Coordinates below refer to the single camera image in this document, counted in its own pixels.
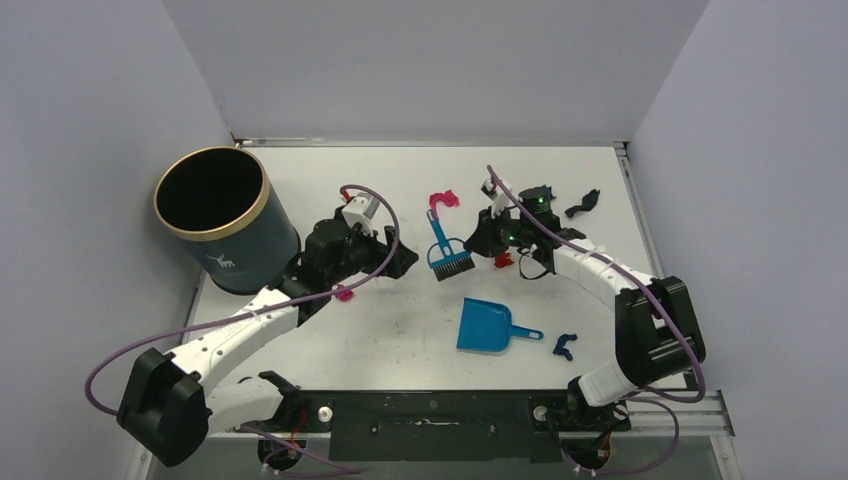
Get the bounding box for dark blue gold-rimmed bin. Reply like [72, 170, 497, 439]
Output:
[153, 146, 301, 295]

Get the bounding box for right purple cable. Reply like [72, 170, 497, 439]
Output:
[486, 165, 708, 404]

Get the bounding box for purple cable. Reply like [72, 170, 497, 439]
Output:
[84, 184, 401, 417]
[486, 165, 708, 404]

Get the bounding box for blue hand brush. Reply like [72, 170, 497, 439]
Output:
[426, 209, 476, 282]

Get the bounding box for magenta paper scrap left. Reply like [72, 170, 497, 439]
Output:
[334, 284, 355, 302]

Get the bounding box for aluminium frame rail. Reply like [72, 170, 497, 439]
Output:
[626, 390, 735, 437]

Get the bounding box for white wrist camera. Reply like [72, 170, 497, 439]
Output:
[481, 178, 512, 218]
[341, 193, 380, 237]

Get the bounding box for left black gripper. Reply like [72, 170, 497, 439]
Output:
[327, 219, 417, 286]

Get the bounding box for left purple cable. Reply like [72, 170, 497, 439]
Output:
[84, 184, 401, 417]

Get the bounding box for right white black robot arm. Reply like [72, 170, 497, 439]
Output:
[464, 180, 706, 429]

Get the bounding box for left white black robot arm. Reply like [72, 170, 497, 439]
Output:
[116, 219, 419, 467]

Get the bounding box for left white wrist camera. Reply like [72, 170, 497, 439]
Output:
[341, 193, 380, 237]

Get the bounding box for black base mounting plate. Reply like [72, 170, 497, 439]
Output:
[257, 390, 631, 463]

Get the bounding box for blue dustpan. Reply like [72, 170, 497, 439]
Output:
[456, 297, 544, 353]

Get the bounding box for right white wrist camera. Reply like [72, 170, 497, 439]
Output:
[481, 178, 512, 218]

